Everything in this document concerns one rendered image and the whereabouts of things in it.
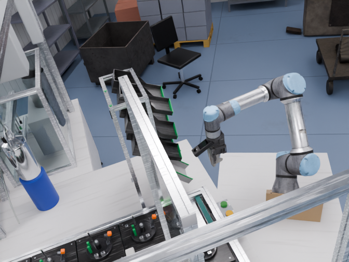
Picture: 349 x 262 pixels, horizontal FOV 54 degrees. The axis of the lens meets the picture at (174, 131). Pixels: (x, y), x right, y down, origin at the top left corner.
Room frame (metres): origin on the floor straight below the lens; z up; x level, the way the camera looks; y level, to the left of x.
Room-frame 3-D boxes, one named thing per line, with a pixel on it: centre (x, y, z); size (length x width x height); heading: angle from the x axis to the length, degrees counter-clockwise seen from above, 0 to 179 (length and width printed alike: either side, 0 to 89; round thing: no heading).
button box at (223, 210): (1.16, -0.21, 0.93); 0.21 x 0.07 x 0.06; 12
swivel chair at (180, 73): (4.16, -0.24, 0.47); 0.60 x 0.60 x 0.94
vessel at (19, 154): (1.62, 0.93, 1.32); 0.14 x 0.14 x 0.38
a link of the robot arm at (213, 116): (1.29, -0.19, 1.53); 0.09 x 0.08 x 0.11; 115
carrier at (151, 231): (1.14, 0.27, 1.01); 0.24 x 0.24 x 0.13; 12
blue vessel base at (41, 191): (1.62, 0.93, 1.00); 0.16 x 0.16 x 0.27
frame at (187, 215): (0.70, 0.07, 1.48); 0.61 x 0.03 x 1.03; 12
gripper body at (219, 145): (1.29, -0.19, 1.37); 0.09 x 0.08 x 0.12; 102
